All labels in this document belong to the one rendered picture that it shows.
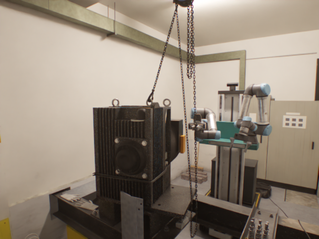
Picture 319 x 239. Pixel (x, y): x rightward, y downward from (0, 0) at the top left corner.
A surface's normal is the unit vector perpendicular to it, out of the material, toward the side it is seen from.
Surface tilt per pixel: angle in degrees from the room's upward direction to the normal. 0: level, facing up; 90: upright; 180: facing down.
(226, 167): 90
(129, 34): 90
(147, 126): 90
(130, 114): 90
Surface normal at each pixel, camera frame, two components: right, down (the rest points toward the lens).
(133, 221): -0.40, 0.09
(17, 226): 0.82, 0.06
